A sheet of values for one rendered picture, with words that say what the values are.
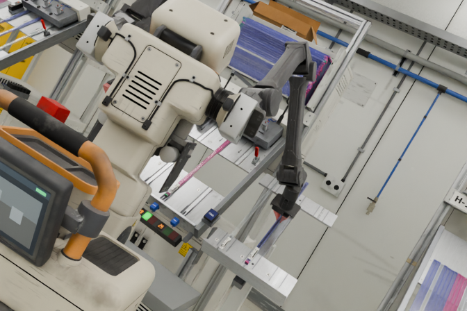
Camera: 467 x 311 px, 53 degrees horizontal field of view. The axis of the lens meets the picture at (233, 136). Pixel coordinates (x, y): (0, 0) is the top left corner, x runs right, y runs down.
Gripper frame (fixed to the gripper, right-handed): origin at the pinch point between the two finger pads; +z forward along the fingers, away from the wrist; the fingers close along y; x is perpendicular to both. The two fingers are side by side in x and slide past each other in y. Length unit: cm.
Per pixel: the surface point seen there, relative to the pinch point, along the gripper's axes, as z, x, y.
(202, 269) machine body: 47, 9, 21
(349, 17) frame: -42, -97, 26
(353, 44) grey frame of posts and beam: -34, -90, 17
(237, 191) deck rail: 7.4, -6.7, 22.4
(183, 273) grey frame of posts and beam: 23.5, 29.5, 21.0
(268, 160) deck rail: 4.7, -30.4, 20.9
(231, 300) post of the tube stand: 27.2, 25.1, 0.2
